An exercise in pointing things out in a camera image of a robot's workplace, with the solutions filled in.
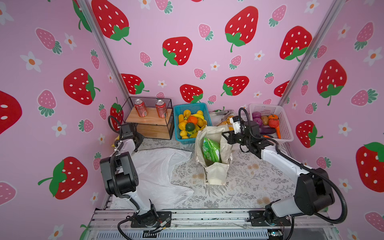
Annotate green chips bag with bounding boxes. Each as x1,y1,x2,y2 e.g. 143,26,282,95
202,137,221,163

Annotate beige canvas tote bag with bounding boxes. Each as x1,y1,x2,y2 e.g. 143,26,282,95
194,125,233,186

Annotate green avocado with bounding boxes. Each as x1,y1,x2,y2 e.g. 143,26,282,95
186,123,196,133

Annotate white plastic bag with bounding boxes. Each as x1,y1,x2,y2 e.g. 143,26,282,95
113,147,195,211

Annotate yellow chips bag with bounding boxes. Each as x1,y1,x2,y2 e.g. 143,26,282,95
112,136,120,148

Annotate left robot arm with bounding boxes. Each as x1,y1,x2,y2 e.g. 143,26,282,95
100,116,159,227

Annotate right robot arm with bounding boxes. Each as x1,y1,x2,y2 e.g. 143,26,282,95
222,108,348,226

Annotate purple onion front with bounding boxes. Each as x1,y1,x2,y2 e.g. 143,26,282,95
253,118,263,127

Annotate purple onion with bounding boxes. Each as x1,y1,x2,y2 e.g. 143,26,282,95
253,118,263,127
252,112,262,119

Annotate purple eggplant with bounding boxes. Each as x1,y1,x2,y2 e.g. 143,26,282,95
260,128,277,135

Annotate purple onion back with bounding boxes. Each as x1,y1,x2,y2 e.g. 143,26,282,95
252,112,262,119

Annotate metal tongs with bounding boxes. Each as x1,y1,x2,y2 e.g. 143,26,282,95
210,110,234,118

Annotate red soda can left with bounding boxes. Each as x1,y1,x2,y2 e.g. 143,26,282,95
134,99,148,118

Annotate red soda can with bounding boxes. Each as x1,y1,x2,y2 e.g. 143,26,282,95
134,99,148,118
156,99,167,119

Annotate brown potato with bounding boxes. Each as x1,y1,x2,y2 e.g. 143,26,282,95
261,116,269,126

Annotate white plastic tray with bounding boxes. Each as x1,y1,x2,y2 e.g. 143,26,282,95
210,110,237,126

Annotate red tomato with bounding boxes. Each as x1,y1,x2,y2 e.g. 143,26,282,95
268,119,280,129

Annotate orange carrot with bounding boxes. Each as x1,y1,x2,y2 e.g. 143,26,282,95
275,127,282,139

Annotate red soda can right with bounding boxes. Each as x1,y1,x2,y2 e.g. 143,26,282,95
156,99,167,119

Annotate white plastic basket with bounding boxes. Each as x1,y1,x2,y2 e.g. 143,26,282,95
249,104,294,143

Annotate yellow banana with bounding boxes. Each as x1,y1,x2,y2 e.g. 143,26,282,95
192,114,205,120

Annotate teal plastic basket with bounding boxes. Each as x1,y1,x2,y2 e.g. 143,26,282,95
174,103,213,144

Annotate black wire wooden shelf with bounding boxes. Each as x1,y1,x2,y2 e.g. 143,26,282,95
125,97,174,140

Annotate metal base rail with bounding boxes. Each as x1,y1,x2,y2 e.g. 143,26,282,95
85,209,340,240

